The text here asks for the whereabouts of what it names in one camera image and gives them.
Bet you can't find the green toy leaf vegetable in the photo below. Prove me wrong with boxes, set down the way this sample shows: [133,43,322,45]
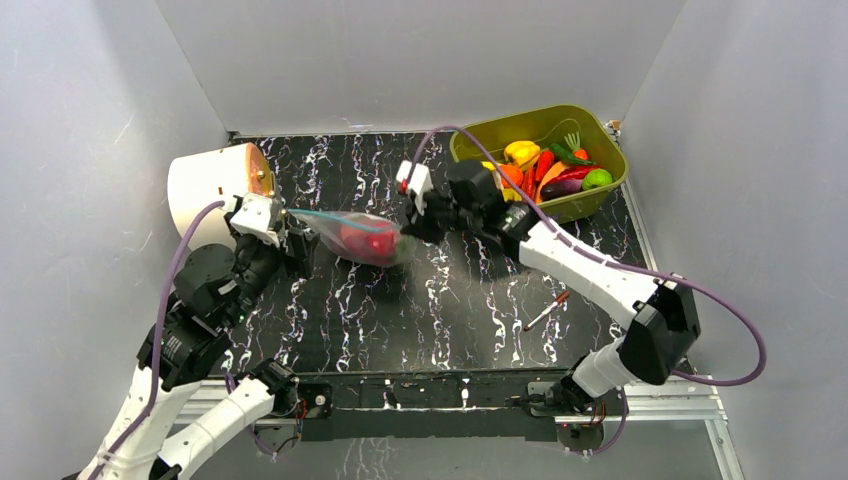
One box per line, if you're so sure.
[394,235,418,263]

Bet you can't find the clear zip top bag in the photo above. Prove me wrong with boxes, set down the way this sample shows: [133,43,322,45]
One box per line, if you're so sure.
[287,208,418,268]

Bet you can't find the red toy apple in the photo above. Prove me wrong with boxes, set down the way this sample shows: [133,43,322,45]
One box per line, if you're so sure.
[349,228,400,265]

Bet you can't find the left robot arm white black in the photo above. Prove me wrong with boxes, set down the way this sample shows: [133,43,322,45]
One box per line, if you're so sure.
[74,228,319,479]

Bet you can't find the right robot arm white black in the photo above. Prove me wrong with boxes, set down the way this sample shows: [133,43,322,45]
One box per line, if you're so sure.
[396,161,700,417]

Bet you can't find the orange toy tangerine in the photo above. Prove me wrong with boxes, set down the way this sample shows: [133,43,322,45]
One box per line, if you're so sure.
[500,164,524,189]

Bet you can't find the yellow toy bell pepper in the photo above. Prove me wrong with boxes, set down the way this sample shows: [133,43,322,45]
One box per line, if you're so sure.
[503,140,542,171]

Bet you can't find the dark purple toy eggplant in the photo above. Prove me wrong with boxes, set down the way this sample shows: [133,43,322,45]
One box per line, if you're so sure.
[539,178,583,202]

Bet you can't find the white cylindrical appliance orange lid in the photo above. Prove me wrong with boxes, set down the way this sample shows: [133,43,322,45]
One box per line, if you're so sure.
[166,143,277,236]

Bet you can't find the olive green plastic bin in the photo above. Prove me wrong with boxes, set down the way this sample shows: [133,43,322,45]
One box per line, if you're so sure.
[450,105,629,223]

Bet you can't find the red toy chili pepper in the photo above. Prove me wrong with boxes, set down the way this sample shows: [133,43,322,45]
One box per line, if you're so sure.
[555,166,599,181]

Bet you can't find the orange toy carrot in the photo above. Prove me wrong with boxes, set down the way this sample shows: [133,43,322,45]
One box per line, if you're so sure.
[564,131,591,165]

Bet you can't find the red white marker pen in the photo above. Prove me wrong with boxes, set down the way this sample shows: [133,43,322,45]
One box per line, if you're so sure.
[522,291,571,332]

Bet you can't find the lime green toy fruit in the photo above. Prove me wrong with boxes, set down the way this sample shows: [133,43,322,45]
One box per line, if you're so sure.
[582,168,614,191]

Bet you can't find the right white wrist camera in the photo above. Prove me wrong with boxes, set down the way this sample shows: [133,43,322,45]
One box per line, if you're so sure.
[395,160,433,197]

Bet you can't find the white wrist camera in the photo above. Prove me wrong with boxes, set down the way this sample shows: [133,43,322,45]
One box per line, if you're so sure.
[395,160,433,197]
[221,192,284,249]

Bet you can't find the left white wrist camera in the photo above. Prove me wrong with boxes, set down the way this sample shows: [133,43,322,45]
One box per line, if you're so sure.
[221,192,284,249]

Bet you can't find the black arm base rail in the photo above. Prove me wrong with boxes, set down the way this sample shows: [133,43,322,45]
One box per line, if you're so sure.
[299,368,623,442]

